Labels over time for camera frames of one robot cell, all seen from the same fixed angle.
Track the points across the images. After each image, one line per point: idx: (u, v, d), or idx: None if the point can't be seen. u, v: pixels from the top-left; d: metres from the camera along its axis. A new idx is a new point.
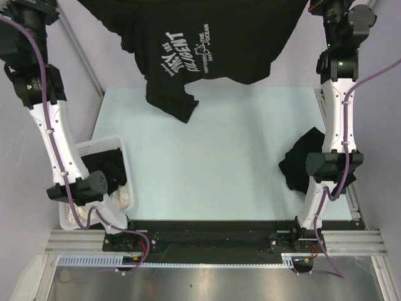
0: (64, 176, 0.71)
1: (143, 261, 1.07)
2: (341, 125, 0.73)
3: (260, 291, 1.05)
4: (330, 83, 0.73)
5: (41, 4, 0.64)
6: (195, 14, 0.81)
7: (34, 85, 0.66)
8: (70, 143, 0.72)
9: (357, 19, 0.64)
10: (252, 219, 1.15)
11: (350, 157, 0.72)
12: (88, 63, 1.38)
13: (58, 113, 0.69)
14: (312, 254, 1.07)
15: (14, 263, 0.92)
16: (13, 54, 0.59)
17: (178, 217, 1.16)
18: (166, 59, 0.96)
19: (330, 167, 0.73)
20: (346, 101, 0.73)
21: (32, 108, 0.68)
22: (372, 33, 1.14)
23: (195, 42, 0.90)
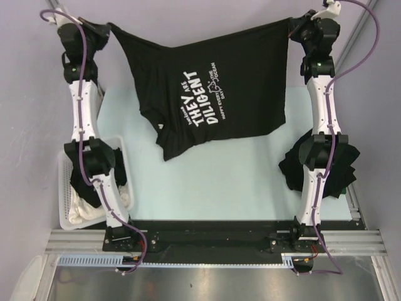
0: (81, 133, 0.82)
1: (142, 261, 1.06)
2: (325, 112, 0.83)
3: (260, 291, 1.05)
4: (312, 79, 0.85)
5: (99, 29, 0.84)
6: (204, 54, 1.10)
7: (78, 69, 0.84)
8: (93, 115, 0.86)
9: (325, 26, 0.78)
10: (252, 219, 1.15)
11: (336, 139, 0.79)
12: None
13: (89, 88, 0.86)
14: (312, 254, 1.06)
15: (14, 262, 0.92)
16: (72, 42, 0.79)
17: (178, 217, 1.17)
18: (185, 102, 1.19)
19: (319, 147, 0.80)
20: (328, 93, 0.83)
21: (71, 83, 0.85)
22: (360, 44, 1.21)
23: (206, 79, 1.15)
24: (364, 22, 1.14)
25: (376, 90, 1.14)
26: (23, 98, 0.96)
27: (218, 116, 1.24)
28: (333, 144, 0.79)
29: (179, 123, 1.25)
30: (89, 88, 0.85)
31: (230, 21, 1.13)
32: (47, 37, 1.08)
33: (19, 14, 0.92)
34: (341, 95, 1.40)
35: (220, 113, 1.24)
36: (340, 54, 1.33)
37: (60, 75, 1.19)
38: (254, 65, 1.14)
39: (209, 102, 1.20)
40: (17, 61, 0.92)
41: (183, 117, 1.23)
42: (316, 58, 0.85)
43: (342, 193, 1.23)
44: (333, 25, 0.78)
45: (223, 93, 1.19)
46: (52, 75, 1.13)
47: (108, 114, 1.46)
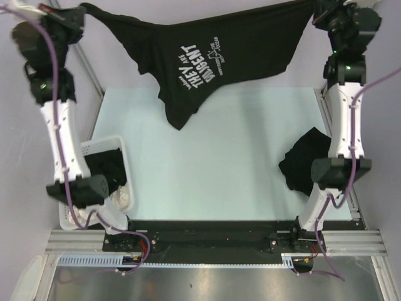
0: (65, 173, 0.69)
1: (143, 261, 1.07)
2: (349, 130, 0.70)
3: (260, 291, 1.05)
4: (337, 86, 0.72)
5: (68, 22, 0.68)
6: (203, 30, 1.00)
7: (47, 84, 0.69)
8: (76, 145, 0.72)
9: (361, 20, 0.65)
10: (252, 219, 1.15)
11: (357, 163, 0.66)
12: (86, 58, 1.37)
13: (66, 111, 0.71)
14: (312, 254, 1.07)
15: (13, 262, 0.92)
16: (34, 51, 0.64)
17: (179, 217, 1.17)
18: (183, 71, 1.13)
19: (336, 172, 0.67)
20: (354, 106, 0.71)
21: (44, 105, 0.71)
22: None
23: (207, 49, 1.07)
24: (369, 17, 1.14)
25: (376, 89, 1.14)
26: (23, 98, 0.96)
27: (217, 73, 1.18)
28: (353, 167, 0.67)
29: (177, 89, 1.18)
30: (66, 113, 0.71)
31: None
32: None
33: None
34: None
35: (218, 71, 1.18)
36: None
37: None
38: (257, 27, 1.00)
39: (208, 66, 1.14)
40: (17, 61, 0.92)
41: (181, 84, 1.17)
42: (345, 59, 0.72)
43: None
44: (374, 21, 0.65)
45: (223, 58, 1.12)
46: None
47: (112, 105, 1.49)
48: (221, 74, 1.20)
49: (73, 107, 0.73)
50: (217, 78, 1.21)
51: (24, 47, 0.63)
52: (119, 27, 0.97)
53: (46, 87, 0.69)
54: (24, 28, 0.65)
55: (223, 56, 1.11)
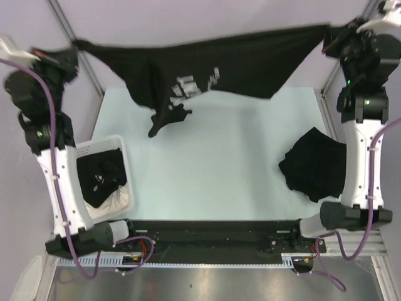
0: (67, 227, 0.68)
1: (145, 262, 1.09)
2: (366, 178, 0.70)
3: (260, 291, 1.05)
4: (354, 123, 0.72)
5: (62, 63, 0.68)
6: (206, 61, 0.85)
7: (44, 133, 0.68)
8: (76, 193, 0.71)
9: (382, 49, 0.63)
10: (250, 219, 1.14)
11: (376, 215, 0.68)
12: (85, 56, 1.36)
13: (66, 159, 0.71)
14: (312, 254, 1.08)
15: (12, 263, 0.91)
16: (26, 102, 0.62)
17: (179, 217, 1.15)
18: (173, 101, 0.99)
19: (351, 224, 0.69)
20: (373, 148, 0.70)
21: (40, 154, 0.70)
22: None
23: (203, 81, 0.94)
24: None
25: None
26: None
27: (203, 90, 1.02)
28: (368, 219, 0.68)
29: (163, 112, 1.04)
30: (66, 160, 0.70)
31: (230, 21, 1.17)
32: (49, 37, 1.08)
33: None
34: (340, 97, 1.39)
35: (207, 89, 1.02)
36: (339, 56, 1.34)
37: None
38: (268, 49, 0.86)
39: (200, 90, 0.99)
40: None
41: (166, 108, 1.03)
42: (364, 92, 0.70)
43: None
44: (396, 49, 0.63)
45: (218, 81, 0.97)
46: None
47: (111, 105, 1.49)
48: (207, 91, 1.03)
49: (71, 153, 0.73)
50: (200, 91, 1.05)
51: (17, 93, 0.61)
52: (94, 53, 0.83)
53: (41, 135, 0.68)
54: (15, 77, 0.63)
55: (216, 89, 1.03)
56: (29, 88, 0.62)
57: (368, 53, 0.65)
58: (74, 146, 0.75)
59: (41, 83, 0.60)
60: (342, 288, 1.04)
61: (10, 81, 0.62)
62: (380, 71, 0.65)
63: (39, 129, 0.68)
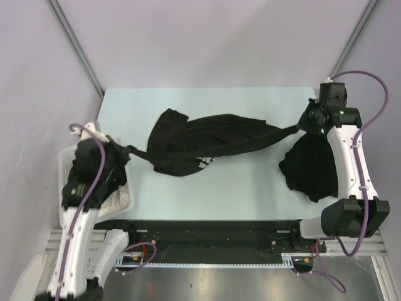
0: (58, 288, 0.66)
1: (148, 261, 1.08)
2: (355, 172, 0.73)
3: (260, 291, 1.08)
4: (335, 129, 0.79)
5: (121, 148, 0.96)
6: (219, 148, 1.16)
7: (78, 190, 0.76)
8: (81, 258, 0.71)
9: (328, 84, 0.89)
10: (252, 219, 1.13)
11: (374, 205, 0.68)
12: (92, 69, 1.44)
13: (84, 222, 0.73)
14: (312, 254, 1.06)
15: (12, 262, 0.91)
16: (84, 156, 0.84)
17: (180, 217, 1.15)
18: (202, 160, 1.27)
19: (352, 216, 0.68)
20: (355, 145, 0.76)
21: (66, 209, 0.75)
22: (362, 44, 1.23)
23: (222, 152, 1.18)
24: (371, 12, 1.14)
25: (377, 86, 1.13)
26: (23, 96, 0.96)
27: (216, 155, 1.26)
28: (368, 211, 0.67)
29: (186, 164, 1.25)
30: (84, 222, 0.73)
31: (229, 21, 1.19)
32: (44, 37, 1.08)
33: (19, 12, 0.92)
34: None
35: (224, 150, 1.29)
36: (339, 56, 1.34)
37: (59, 75, 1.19)
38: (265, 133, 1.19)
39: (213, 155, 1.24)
40: (16, 61, 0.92)
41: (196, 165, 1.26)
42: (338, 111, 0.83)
43: None
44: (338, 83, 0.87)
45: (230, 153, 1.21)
46: (51, 74, 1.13)
47: (111, 105, 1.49)
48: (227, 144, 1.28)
49: (92, 219, 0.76)
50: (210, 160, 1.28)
51: (81, 152, 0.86)
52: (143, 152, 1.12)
53: (74, 193, 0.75)
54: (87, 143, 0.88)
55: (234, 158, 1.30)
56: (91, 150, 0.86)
57: (322, 89, 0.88)
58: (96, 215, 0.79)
59: (98, 143, 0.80)
60: (342, 288, 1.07)
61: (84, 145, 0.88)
62: (335, 91, 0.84)
63: (74, 187, 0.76)
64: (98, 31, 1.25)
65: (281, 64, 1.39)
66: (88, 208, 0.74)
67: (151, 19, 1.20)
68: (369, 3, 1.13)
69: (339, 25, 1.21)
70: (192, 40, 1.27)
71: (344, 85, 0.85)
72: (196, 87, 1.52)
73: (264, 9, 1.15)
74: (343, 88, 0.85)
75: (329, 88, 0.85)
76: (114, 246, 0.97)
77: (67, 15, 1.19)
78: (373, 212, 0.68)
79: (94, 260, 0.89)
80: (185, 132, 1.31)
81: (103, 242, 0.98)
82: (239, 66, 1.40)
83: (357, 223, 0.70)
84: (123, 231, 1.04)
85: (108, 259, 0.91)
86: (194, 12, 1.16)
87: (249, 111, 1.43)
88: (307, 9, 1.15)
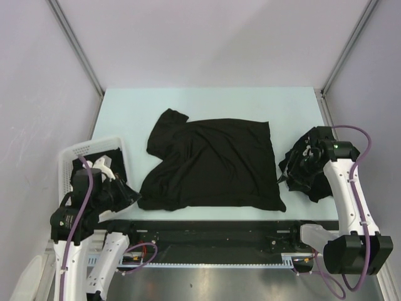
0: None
1: (149, 262, 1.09)
2: (355, 208, 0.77)
3: (261, 291, 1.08)
4: (331, 163, 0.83)
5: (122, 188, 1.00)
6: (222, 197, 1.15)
7: (66, 222, 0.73)
8: (78, 286, 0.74)
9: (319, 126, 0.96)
10: (255, 219, 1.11)
11: (376, 241, 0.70)
12: (92, 68, 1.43)
13: (77, 255, 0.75)
14: (311, 254, 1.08)
15: (12, 263, 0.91)
16: (79, 184, 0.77)
17: (180, 217, 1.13)
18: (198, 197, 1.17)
19: (354, 254, 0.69)
20: (352, 179, 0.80)
21: (57, 242, 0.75)
22: (362, 43, 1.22)
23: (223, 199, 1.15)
24: (369, 15, 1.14)
25: (378, 86, 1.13)
26: (23, 96, 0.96)
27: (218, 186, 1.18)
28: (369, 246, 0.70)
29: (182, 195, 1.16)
30: (77, 256, 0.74)
31: (229, 21, 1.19)
32: (44, 37, 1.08)
33: (19, 12, 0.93)
34: (342, 98, 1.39)
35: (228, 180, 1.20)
36: (340, 54, 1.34)
37: (59, 74, 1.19)
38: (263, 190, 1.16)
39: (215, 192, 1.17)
40: (16, 60, 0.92)
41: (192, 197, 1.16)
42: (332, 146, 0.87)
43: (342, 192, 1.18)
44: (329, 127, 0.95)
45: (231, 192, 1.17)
46: (51, 74, 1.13)
47: (111, 104, 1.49)
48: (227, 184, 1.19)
49: (85, 249, 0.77)
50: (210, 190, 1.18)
51: (77, 176, 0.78)
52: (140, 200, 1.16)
53: (63, 225, 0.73)
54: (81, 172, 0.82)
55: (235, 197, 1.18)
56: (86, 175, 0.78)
57: (312, 135, 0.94)
58: (89, 245, 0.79)
59: (90, 179, 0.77)
60: (340, 295, 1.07)
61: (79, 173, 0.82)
62: (324, 133, 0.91)
63: (62, 218, 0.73)
64: (98, 30, 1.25)
65: (281, 64, 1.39)
66: (78, 241, 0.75)
67: (151, 19, 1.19)
68: (368, 5, 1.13)
69: (338, 26, 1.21)
70: (192, 39, 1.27)
71: (331, 129, 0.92)
72: (196, 87, 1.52)
73: (265, 9, 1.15)
74: (330, 130, 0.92)
75: (319, 130, 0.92)
76: (114, 253, 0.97)
77: (68, 15, 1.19)
78: (375, 249, 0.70)
79: (96, 271, 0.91)
80: (186, 132, 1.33)
81: (104, 249, 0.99)
82: (239, 66, 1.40)
83: (360, 261, 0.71)
84: (124, 235, 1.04)
85: (109, 269, 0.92)
86: (194, 11, 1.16)
87: (249, 111, 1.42)
88: (306, 9, 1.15)
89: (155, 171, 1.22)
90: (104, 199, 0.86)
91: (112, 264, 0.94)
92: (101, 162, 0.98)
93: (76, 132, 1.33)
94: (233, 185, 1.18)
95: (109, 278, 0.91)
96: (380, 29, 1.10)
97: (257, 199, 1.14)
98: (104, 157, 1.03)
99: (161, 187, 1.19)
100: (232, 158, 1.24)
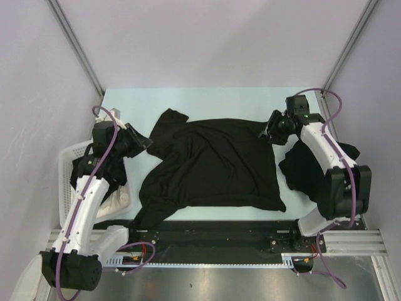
0: (64, 243, 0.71)
1: (149, 262, 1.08)
2: (333, 150, 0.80)
3: (262, 291, 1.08)
4: (304, 126, 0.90)
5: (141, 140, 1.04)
6: (223, 198, 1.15)
7: (94, 161, 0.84)
8: (88, 219, 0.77)
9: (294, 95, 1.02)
10: (250, 218, 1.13)
11: (358, 172, 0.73)
12: (92, 68, 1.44)
13: (95, 188, 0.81)
14: (311, 254, 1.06)
15: (12, 263, 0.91)
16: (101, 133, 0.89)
17: (178, 217, 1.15)
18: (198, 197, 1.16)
19: (341, 185, 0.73)
20: (324, 132, 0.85)
21: (81, 177, 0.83)
22: (362, 43, 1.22)
23: (223, 200, 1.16)
24: (369, 15, 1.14)
25: (378, 85, 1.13)
26: (24, 96, 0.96)
27: (218, 187, 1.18)
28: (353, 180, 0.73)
29: (182, 195, 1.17)
30: (95, 188, 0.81)
31: (229, 22, 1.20)
32: (45, 38, 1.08)
33: (18, 13, 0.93)
34: (342, 98, 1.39)
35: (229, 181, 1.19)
36: (340, 54, 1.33)
37: (59, 75, 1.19)
38: (262, 190, 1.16)
39: (215, 192, 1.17)
40: (16, 61, 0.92)
41: (192, 197, 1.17)
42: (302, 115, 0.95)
43: None
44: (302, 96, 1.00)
45: (231, 192, 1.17)
46: (51, 74, 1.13)
47: (111, 104, 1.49)
48: (227, 183, 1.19)
49: (102, 187, 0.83)
50: (210, 192, 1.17)
51: (98, 128, 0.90)
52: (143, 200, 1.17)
53: (91, 163, 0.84)
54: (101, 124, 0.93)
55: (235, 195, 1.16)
56: (106, 128, 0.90)
57: (289, 103, 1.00)
58: (105, 188, 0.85)
59: (114, 126, 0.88)
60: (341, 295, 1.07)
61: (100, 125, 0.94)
62: (299, 103, 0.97)
63: (90, 159, 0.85)
64: (98, 31, 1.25)
65: (281, 64, 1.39)
66: (100, 176, 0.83)
67: (151, 19, 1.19)
68: (368, 7, 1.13)
69: (338, 26, 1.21)
70: (192, 40, 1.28)
71: (305, 96, 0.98)
72: (196, 88, 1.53)
73: (264, 10, 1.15)
74: (304, 98, 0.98)
75: (292, 100, 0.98)
76: (114, 236, 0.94)
77: (68, 15, 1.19)
78: (358, 178, 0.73)
79: (96, 244, 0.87)
80: (186, 132, 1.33)
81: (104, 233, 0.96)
82: (239, 67, 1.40)
83: (349, 199, 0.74)
84: (123, 226, 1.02)
85: (109, 244, 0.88)
86: (194, 12, 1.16)
87: (249, 111, 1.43)
88: (306, 10, 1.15)
89: (156, 172, 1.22)
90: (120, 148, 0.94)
91: (111, 242, 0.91)
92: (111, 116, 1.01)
93: (76, 132, 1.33)
94: (232, 185, 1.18)
95: (107, 253, 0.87)
96: (380, 29, 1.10)
97: (256, 198, 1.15)
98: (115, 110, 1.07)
99: (161, 187, 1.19)
100: (232, 158, 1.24)
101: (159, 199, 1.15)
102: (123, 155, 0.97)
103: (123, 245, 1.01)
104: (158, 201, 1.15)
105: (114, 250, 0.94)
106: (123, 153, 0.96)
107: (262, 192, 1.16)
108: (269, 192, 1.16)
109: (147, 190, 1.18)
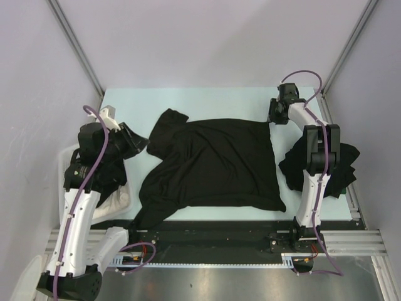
0: (58, 267, 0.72)
1: (149, 261, 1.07)
2: (309, 116, 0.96)
3: (261, 291, 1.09)
4: (291, 106, 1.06)
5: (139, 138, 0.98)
6: (223, 197, 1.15)
7: (80, 172, 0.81)
8: (80, 237, 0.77)
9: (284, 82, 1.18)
10: (252, 219, 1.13)
11: (328, 129, 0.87)
12: (92, 68, 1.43)
13: (85, 203, 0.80)
14: (312, 254, 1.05)
15: (12, 262, 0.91)
16: (89, 138, 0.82)
17: (178, 217, 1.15)
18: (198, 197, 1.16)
19: (314, 139, 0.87)
20: (306, 106, 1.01)
21: (68, 190, 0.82)
22: (363, 42, 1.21)
23: (223, 199, 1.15)
24: (370, 15, 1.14)
25: (379, 84, 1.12)
26: (23, 96, 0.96)
27: (218, 186, 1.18)
28: (326, 136, 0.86)
29: (182, 195, 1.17)
30: (84, 204, 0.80)
31: (229, 22, 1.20)
32: (45, 38, 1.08)
33: (18, 13, 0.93)
34: (342, 98, 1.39)
35: (229, 180, 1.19)
36: (341, 53, 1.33)
37: (60, 74, 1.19)
38: (262, 190, 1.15)
39: (215, 192, 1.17)
40: (16, 61, 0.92)
41: (192, 197, 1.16)
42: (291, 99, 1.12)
43: (342, 193, 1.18)
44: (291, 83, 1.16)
45: (231, 192, 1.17)
46: (51, 74, 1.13)
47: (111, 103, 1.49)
48: (227, 183, 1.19)
49: (93, 200, 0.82)
50: (210, 191, 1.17)
51: (84, 132, 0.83)
52: (143, 200, 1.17)
53: (77, 174, 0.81)
54: (89, 125, 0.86)
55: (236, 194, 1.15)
56: (93, 132, 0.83)
57: (280, 90, 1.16)
58: (98, 197, 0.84)
59: (103, 131, 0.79)
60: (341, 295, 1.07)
61: (89, 125, 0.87)
62: (289, 89, 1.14)
63: (77, 168, 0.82)
64: (98, 31, 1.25)
65: (281, 64, 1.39)
66: (89, 189, 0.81)
67: (151, 19, 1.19)
68: (368, 7, 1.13)
69: (338, 26, 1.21)
70: (192, 40, 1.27)
71: (294, 84, 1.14)
72: (196, 87, 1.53)
73: (264, 9, 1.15)
74: (294, 85, 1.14)
75: (282, 86, 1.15)
76: (114, 241, 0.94)
77: (67, 15, 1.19)
78: (329, 134, 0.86)
79: (94, 251, 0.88)
80: (186, 132, 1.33)
81: (103, 237, 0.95)
82: (239, 66, 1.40)
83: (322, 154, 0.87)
84: (123, 228, 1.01)
85: (108, 251, 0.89)
86: (194, 12, 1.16)
87: (250, 111, 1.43)
88: (306, 10, 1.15)
89: (156, 171, 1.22)
90: (111, 152, 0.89)
91: (110, 248, 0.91)
92: (104, 113, 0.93)
93: (77, 132, 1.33)
94: (232, 185, 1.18)
95: (106, 260, 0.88)
96: (380, 29, 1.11)
97: (257, 198, 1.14)
98: (109, 108, 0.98)
99: (161, 187, 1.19)
100: (233, 158, 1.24)
101: (159, 199, 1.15)
102: (116, 157, 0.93)
103: (123, 246, 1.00)
104: (157, 200, 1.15)
105: (114, 254, 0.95)
106: (115, 156, 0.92)
107: (263, 191, 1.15)
108: (269, 192, 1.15)
109: (147, 190, 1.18)
